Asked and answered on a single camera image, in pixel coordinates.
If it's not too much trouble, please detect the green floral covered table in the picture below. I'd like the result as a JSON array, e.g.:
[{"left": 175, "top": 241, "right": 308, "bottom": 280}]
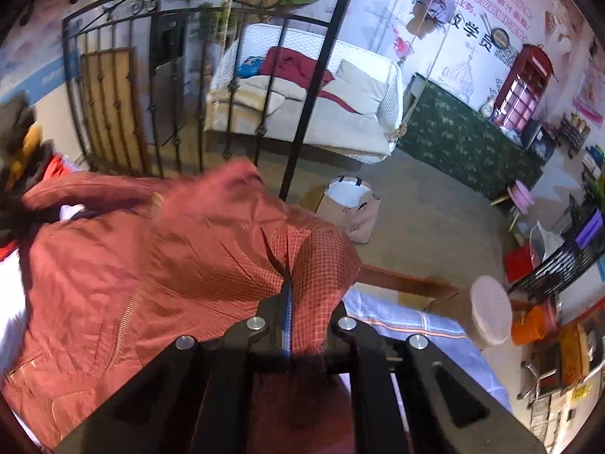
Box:
[{"left": 397, "top": 73, "right": 543, "bottom": 198}]

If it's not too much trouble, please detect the red plastic bin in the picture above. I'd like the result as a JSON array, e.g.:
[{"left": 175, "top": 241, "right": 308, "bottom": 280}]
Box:
[{"left": 504, "top": 243, "right": 534, "bottom": 284}]

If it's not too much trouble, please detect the cream swing sofa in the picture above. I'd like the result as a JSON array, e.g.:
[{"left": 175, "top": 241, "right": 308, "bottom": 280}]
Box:
[{"left": 204, "top": 23, "right": 403, "bottom": 164}]

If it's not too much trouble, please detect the maroon checked puffer jacket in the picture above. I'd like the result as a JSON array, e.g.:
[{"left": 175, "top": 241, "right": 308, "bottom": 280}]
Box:
[{"left": 1, "top": 159, "right": 361, "bottom": 450}]

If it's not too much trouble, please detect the orange plastic bucket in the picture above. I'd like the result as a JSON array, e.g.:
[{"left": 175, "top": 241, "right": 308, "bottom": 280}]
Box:
[{"left": 511, "top": 302, "right": 557, "bottom": 347}]

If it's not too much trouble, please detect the dark red blanket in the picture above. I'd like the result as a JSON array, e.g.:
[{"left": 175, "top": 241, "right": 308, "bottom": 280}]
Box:
[{"left": 258, "top": 46, "right": 317, "bottom": 90}]

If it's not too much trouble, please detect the pink plastic basin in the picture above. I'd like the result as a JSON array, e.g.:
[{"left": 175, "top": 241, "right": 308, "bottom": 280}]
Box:
[{"left": 507, "top": 179, "right": 534, "bottom": 214}]

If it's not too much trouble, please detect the black wire rack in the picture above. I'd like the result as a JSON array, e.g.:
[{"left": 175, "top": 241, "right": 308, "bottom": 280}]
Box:
[{"left": 507, "top": 208, "right": 604, "bottom": 303}]

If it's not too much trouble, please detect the bright red folded jacket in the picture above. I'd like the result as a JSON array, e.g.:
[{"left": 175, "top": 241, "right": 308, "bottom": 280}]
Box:
[{"left": 0, "top": 146, "right": 80, "bottom": 261}]

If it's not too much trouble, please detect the mustard brown jacket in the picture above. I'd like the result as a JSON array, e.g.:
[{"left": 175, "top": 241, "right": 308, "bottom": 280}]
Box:
[{"left": 8, "top": 121, "right": 42, "bottom": 183}]

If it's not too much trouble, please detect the red phone booth cabinet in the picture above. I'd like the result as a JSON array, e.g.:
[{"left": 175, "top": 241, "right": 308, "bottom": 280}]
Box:
[{"left": 491, "top": 44, "right": 554, "bottom": 132}]

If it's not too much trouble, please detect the blue plaid bed sheet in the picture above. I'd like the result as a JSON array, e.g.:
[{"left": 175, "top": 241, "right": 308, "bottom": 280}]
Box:
[{"left": 340, "top": 287, "right": 514, "bottom": 414}]

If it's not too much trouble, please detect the black iron bed frame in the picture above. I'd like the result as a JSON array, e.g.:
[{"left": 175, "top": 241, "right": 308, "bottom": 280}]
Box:
[{"left": 62, "top": 0, "right": 351, "bottom": 198}]

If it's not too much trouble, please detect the round white stool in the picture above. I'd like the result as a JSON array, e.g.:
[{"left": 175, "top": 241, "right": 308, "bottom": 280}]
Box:
[{"left": 470, "top": 276, "right": 513, "bottom": 350}]

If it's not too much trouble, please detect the wooden slatted board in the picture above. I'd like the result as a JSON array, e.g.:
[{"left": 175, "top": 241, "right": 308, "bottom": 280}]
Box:
[{"left": 80, "top": 47, "right": 152, "bottom": 176}]

